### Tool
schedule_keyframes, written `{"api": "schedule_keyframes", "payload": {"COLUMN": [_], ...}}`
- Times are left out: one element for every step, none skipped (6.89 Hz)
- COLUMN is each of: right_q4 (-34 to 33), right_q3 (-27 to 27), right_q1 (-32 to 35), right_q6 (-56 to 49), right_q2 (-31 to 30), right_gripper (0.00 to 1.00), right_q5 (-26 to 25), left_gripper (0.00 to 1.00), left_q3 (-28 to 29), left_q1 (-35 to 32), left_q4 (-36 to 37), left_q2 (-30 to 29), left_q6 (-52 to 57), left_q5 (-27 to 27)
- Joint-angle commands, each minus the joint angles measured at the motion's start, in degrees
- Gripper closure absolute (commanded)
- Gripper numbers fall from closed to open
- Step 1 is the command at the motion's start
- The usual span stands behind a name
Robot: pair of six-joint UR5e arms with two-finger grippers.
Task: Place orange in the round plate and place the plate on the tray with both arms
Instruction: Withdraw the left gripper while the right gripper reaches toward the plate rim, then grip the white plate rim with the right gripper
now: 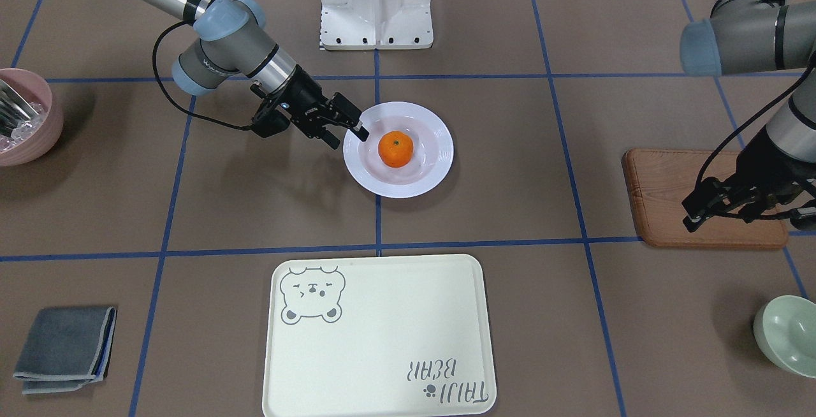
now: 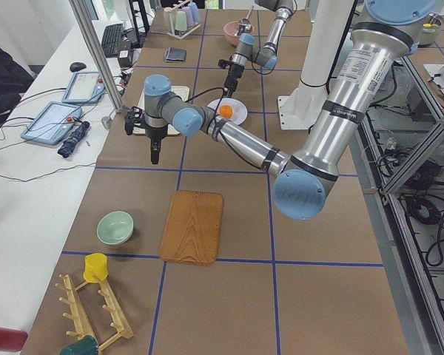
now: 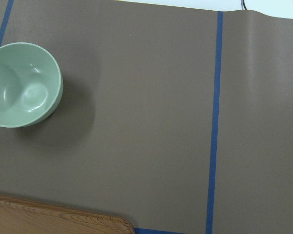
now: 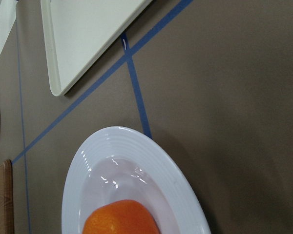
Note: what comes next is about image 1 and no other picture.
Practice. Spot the cream bear tray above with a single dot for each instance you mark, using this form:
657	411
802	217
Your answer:
379	336

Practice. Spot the white round plate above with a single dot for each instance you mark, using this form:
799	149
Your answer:
431	160

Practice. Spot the mint green bowl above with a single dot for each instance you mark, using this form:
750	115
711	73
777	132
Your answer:
784	330

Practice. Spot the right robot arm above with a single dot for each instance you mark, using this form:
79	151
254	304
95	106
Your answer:
231	40

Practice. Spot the pink bowl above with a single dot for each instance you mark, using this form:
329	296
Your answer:
34	88

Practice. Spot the brown wooden tray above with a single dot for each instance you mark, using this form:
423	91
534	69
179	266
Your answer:
658	180

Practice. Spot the metal scoop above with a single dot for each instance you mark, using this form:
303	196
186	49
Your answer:
19	118

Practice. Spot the orange mandarin fruit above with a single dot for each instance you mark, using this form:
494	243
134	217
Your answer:
396	149

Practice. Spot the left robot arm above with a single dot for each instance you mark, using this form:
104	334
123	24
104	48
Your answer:
751	36

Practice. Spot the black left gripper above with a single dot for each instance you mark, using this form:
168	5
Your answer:
762	173

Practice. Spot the grey folded cloth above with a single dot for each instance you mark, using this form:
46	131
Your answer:
66	349

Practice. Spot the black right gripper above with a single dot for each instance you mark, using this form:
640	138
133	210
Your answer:
305	96

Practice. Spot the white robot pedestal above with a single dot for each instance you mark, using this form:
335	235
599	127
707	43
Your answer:
376	24

